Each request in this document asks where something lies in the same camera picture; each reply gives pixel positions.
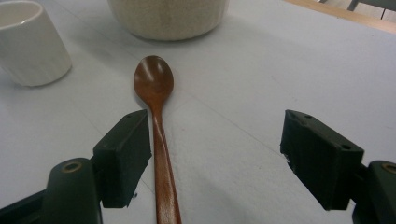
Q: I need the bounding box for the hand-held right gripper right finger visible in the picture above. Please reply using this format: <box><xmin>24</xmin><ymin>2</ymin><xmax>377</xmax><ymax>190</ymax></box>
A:
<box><xmin>279</xmin><ymin>109</ymin><xmax>365</xmax><ymax>212</ymax></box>

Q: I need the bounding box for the white table sheet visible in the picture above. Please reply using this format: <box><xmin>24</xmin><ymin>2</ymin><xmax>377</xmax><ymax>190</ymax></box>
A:
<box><xmin>0</xmin><ymin>0</ymin><xmax>396</xmax><ymax>224</ymax></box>

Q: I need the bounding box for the grey metal desk frame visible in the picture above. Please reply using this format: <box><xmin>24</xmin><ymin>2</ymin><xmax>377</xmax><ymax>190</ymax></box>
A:
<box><xmin>346</xmin><ymin>0</ymin><xmax>396</xmax><ymax>12</ymax></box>

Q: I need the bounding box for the brown wooden spoon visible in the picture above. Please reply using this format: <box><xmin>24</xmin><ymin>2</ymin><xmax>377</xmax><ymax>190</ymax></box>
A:
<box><xmin>133</xmin><ymin>55</ymin><xmax>183</xmax><ymax>224</ymax></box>

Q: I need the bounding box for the white cup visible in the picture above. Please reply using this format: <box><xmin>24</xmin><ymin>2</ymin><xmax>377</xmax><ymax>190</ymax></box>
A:
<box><xmin>0</xmin><ymin>0</ymin><xmax>73</xmax><ymax>88</ymax></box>

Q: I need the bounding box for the cream rice container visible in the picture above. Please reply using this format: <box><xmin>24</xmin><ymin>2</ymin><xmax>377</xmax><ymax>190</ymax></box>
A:
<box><xmin>106</xmin><ymin>0</ymin><xmax>231</xmax><ymax>42</ymax></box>

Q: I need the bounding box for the wooden table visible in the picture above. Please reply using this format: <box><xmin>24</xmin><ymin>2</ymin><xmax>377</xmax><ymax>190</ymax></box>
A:
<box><xmin>283</xmin><ymin>0</ymin><xmax>396</xmax><ymax>35</ymax></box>

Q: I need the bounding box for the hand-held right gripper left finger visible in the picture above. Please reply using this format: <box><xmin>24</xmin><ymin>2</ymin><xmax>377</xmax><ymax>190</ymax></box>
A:
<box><xmin>92</xmin><ymin>108</ymin><xmax>153</xmax><ymax>209</ymax></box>

